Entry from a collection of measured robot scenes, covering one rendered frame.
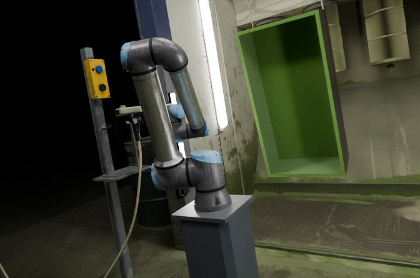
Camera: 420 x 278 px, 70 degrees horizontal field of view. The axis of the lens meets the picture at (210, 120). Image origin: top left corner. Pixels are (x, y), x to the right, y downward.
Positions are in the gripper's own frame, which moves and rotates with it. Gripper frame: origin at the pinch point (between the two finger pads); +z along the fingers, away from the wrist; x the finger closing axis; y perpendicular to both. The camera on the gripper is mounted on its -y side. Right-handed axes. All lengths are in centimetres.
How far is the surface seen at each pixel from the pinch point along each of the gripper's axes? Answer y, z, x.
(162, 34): -59, 9, 52
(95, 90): -19.4, 23.6, -6.1
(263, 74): -18, -43, 116
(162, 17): -73, 9, 55
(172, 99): -7.7, 6.9, 48.4
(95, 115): -3.7, 31.4, -4.1
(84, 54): -45, 31, -5
